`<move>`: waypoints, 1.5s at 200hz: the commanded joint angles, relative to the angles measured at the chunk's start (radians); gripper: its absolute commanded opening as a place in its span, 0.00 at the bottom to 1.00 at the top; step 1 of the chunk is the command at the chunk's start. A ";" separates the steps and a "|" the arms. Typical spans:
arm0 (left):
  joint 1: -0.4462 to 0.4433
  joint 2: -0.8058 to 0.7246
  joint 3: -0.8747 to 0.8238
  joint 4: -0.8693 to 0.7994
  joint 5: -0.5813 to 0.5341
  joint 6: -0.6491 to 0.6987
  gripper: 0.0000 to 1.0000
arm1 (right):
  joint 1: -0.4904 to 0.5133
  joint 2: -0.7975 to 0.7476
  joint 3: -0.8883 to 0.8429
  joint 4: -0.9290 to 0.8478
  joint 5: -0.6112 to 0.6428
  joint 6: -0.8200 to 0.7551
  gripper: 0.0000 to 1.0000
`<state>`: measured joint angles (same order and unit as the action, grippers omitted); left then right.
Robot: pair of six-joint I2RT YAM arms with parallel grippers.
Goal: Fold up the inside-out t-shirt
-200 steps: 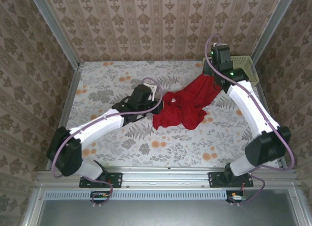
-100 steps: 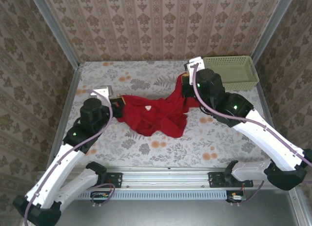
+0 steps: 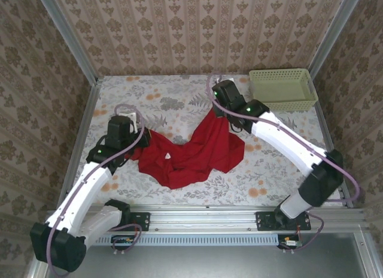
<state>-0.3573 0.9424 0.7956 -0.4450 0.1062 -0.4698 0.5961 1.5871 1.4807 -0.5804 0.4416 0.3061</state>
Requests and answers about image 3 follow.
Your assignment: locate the red t-shirt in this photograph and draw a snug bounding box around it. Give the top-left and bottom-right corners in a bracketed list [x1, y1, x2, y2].
[127, 108, 246, 190]

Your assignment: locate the pale green plastic basket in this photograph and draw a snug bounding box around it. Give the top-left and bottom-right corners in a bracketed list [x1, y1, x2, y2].
[248, 68, 319, 113]

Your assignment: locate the floral tablecloth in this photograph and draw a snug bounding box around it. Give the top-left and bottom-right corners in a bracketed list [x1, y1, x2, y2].
[68, 75, 344, 207]

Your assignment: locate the grey metal panel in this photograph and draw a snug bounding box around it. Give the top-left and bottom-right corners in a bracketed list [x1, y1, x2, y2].
[44, 232, 369, 278]

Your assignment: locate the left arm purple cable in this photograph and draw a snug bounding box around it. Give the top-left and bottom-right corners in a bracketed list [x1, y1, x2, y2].
[47, 103, 147, 276]

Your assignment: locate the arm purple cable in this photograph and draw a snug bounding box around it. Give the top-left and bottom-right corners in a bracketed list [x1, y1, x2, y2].
[47, 103, 147, 276]
[206, 74, 362, 254]

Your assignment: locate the aluminium table side rail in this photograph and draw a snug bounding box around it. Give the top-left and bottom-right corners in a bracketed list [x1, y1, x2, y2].
[58, 77, 104, 206]
[309, 71, 354, 209]

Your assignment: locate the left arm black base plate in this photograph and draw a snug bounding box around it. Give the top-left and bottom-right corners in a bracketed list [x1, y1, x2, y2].
[121, 211, 150, 232]

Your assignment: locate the aluminium frame post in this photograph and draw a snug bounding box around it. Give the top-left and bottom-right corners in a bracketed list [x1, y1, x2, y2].
[34, 0, 99, 83]
[308, 0, 366, 78]

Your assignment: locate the aluminium mounting rail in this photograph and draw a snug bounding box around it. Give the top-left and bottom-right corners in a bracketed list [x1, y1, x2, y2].
[44, 204, 364, 234]

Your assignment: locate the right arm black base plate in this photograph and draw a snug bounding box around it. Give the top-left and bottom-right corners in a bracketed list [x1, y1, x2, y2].
[256, 211, 312, 232]

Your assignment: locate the slotted grey cable duct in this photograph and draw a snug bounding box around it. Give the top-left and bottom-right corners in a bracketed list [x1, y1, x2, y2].
[95, 234, 279, 246]

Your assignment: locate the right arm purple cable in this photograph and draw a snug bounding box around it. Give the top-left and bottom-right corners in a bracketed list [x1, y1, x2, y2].
[206, 74, 362, 254]

